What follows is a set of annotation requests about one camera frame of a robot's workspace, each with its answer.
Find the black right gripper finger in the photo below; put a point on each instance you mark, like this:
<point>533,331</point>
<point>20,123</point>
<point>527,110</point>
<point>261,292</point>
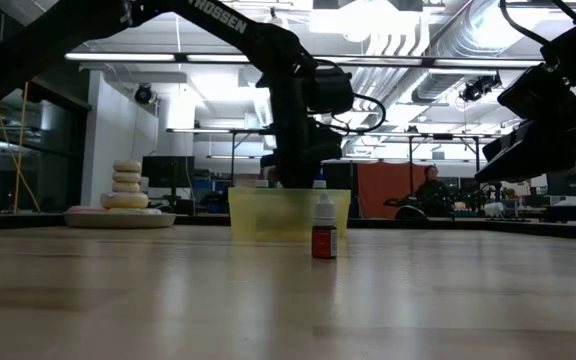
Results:
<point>533,140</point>
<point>528,167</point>

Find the large blue food coloring bottle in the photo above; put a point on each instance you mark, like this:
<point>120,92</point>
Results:
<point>319,183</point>

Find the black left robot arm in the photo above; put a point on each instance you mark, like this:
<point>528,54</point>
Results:
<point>68,30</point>

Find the small red food coloring bottle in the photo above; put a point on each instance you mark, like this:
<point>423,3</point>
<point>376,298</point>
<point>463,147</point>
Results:
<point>324,242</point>

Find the black computer monitor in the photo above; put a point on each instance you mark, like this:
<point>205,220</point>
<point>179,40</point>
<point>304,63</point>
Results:
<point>568,180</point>
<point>168,170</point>

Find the black ceiling spotlight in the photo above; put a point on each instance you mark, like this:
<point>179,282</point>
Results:
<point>478,87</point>

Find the translucent yellow plastic tray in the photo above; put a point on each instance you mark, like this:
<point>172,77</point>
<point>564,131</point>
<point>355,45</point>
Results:
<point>248,215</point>

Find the linear ceiling light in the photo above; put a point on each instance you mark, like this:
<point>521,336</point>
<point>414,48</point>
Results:
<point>468,63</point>
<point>118,57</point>
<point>218,58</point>

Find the orange curtain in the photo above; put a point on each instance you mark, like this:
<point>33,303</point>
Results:
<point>388,182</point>

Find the black chair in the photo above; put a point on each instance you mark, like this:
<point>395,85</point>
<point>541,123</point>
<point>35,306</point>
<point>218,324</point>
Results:
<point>403,210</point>

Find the small yellow toy donut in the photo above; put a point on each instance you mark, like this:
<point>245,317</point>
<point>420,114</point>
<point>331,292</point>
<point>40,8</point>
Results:
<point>127,166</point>

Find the green toy donut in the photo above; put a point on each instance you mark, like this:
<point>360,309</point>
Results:
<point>140,211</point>

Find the pastel toy donut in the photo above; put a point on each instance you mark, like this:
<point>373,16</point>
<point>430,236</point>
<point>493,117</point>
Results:
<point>126,177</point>

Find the grey round plate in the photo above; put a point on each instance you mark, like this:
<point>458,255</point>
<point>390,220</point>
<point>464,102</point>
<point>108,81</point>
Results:
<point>118,221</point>

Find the pink toy donut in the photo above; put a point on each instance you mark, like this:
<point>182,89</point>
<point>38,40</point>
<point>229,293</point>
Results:
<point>85,209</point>

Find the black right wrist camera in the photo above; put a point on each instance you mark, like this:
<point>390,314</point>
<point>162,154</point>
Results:
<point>538,100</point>

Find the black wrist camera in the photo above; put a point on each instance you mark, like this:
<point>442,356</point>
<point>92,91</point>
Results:
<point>333,92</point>
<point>538,100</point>

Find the black station frame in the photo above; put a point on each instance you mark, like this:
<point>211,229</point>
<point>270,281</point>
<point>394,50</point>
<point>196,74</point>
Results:
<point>248,132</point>
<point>442,136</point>

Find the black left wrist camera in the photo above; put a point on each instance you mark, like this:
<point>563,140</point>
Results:
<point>333,92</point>

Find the black aluminium table frame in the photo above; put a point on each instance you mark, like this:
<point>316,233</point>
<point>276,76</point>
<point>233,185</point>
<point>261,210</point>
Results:
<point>488,226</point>

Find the round black ceiling camera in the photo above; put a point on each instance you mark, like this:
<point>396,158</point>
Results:
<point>143,94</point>

